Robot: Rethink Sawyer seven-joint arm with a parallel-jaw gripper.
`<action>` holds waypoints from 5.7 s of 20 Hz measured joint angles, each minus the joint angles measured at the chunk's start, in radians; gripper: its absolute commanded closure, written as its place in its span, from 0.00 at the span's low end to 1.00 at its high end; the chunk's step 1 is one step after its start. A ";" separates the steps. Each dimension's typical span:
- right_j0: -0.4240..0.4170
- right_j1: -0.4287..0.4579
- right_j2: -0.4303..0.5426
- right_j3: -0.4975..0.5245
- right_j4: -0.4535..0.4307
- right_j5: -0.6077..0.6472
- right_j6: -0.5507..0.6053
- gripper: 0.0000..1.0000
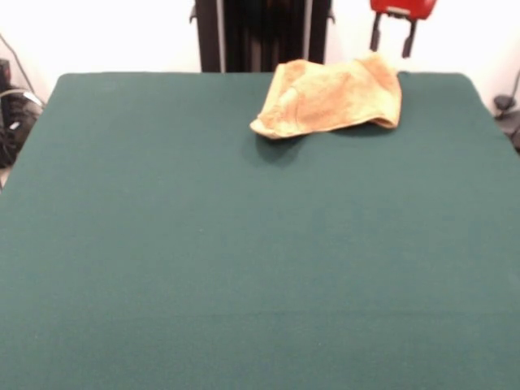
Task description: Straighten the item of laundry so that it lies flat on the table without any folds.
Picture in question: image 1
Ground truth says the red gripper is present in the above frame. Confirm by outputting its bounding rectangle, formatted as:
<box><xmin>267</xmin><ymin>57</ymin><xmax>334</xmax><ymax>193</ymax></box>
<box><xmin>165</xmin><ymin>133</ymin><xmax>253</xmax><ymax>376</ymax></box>
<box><xmin>369</xmin><ymin>0</ymin><xmax>436</xmax><ymax>59</ymax></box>

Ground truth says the yellow-orange terry towel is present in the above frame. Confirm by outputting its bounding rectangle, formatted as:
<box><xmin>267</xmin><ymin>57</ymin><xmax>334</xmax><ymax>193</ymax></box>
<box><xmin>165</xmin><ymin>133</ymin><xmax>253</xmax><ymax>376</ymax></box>
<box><xmin>249</xmin><ymin>52</ymin><xmax>403</xmax><ymax>142</ymax></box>

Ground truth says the dark wheeled stand base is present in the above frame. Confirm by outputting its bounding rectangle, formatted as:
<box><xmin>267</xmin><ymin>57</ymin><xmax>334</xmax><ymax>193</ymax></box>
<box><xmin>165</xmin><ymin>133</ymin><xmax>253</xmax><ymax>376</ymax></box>
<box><xmin>493</xmin><ymin>93</ymin><xmax>520</xmax><ymax>154</ymax></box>
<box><xmin>0</xmin><ymin>58</ymin><xmax>46</xmax><ymax>168</ymax></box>

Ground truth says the dark green table cloth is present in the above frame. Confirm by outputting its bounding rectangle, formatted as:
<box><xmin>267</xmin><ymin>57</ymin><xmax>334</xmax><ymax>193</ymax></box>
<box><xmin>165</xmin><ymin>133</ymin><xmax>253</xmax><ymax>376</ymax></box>
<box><xmin>0</xmin><ymin>71</ymin><xmax>520</xmax><ymax>390</ymax></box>

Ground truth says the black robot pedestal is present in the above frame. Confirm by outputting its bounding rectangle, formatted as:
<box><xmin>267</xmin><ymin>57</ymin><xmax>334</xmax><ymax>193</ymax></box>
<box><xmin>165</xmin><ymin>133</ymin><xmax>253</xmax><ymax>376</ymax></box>
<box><xmin>188</xmin><ymin>0</ymin><xmax>336</xmax><ymax>74</ymax></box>

